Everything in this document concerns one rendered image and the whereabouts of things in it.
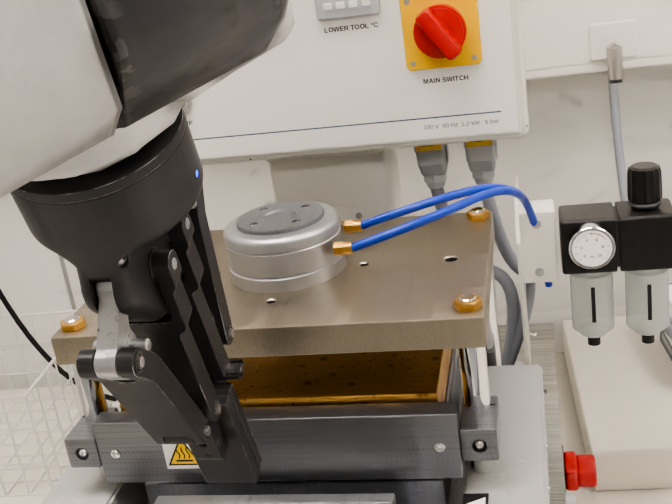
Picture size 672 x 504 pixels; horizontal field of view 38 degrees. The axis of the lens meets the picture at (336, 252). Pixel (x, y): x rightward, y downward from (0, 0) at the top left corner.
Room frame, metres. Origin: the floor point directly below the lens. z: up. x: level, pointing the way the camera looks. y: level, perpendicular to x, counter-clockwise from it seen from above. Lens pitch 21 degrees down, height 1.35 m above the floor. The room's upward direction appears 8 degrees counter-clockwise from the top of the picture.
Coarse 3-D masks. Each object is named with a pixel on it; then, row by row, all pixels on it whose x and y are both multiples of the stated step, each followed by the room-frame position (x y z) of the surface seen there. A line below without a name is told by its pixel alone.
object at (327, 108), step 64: (320, 0) 0.73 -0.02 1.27; (384, 0) 0.72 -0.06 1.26; (448, 0) 0.71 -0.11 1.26; (512, 0) 0.70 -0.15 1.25; (256, 64) 0.74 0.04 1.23; (320, 64) 0.73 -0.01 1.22; (384, 64) 0.72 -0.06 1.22; (448, 64) 0.71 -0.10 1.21; (512, 64) 0.70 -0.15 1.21; (192, 128) 0.76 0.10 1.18; (256, 128) 0.75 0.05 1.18; (320, 128) 0.73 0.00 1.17; (384, 128) 0.72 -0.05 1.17; (448, 128) 0.71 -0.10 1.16; (512, 128) 0.70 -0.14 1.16; (320, 192) 0.77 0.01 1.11; (384, 192) 0.75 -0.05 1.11; (512, 256) 0.75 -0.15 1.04; (512, 320) 0.74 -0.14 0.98
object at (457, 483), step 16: (160, 496) 0.51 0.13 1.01; (176, 496) 0.51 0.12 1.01; (192, 496) 0.51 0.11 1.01; (208, 496) 0.51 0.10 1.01; (224, 496) 0.50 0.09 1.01; (240, 496) 0.50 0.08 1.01; (256, 496) 0.50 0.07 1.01; (272, 496) 0.50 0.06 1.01; (288, 496) 0.49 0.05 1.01; (304, 496) 0.49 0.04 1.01; (320, 496) 0.49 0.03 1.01; (336, 496) 0.49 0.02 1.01; (352, 496) 0.48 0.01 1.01; (368, 496) 0.48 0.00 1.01; (384, 496) 0.48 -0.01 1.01
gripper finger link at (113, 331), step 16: (96, 288) 0.37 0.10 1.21; (112, 304) 0.36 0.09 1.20; (112, 320) 0.36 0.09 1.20; (128, 320) 0.37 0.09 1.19; (112, 336) 0.35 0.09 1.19; (128, 336) 0.36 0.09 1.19; (96, 352) 0.35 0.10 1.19; (112, 352) 0.35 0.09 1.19; (96, 368) 0.35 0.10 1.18; (112, 368) 0.35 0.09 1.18
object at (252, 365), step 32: (384, 352) 0.57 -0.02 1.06; (416, 352) 0.56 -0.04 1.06; (448, 352) 0.58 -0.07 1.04; (256, 384) 0.55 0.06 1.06; (288, 384) 0.54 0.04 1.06; (320, 384) 0.54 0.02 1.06; (352, 384) 0.53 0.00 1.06; (384, 384) 0.53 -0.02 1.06; (416, 384) 0.52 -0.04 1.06; (448, 384) 0.57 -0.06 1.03
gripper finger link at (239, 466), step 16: (224, 400) 0.43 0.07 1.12; (224, 416) 0.43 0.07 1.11; (224, 432) 0.44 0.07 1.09; (240, 432) 0.44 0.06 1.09; (240, 448) 0.44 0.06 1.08; (208, 464) 0.45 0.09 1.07; (224, 464) 0.45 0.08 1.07; (240, 464) 0.45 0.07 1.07; (256, 464) 0.46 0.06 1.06; (208, 480) 0.46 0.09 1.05; (224, 480) 0.46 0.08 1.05; (240, 480) 0.45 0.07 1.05; (256, 480) 0.45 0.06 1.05
